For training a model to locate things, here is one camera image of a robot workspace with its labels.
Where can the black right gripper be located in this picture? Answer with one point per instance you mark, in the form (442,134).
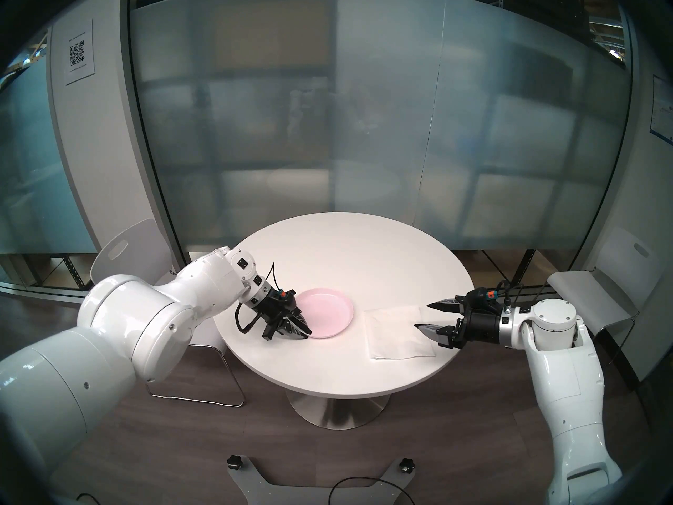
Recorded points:
(481,327)

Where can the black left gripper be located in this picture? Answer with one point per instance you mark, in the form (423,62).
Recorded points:
(273,309)

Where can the pink round plate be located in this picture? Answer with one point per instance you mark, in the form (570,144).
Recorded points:
(328,312)

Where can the white paper napkin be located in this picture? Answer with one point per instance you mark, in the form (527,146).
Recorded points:
(397,333)

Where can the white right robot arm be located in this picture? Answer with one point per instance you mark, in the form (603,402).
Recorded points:
(568,372)

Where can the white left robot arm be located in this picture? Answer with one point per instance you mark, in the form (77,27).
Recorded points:
(131,325)

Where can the metal shelf rack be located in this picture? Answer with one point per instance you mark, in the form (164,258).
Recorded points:
(518,267)
(68,270)

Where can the black star knob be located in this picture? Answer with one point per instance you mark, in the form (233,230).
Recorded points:
(234,462)
(406,465)

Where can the QR code paper sign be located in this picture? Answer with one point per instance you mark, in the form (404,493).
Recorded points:
(78,54)

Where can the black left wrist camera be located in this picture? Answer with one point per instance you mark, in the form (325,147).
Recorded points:
(286,298)

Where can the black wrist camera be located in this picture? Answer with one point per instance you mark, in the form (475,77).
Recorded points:
(481,296)
(286,298)

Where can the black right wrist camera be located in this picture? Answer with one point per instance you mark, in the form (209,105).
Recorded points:
(481,296)

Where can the silver table pedestal base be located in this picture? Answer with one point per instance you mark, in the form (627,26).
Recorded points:
(336,412)

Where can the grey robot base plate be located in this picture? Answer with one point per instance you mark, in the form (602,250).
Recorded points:
(252,485)

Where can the white wall notice blue border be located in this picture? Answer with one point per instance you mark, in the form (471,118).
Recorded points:
(661,109)

